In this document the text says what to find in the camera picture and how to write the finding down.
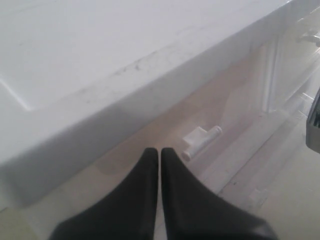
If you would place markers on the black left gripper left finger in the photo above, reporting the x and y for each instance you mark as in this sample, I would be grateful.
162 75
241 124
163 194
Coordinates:
126 213

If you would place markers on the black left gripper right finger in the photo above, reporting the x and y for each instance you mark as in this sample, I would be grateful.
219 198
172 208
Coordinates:
193 212

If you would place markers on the clear top left drawer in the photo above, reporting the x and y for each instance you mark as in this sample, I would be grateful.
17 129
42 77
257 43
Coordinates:
253 93

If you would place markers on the clear drawer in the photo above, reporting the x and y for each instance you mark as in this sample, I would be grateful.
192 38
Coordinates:
297 54
253 93

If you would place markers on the white plastic drawer cabinet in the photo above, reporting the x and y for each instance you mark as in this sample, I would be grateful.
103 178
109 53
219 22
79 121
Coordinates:
79 76

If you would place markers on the clear top right drawer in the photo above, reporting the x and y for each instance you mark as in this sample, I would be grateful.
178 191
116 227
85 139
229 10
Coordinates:
297 54

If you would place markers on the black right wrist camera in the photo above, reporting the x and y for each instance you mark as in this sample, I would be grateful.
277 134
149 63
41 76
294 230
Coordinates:
312 139

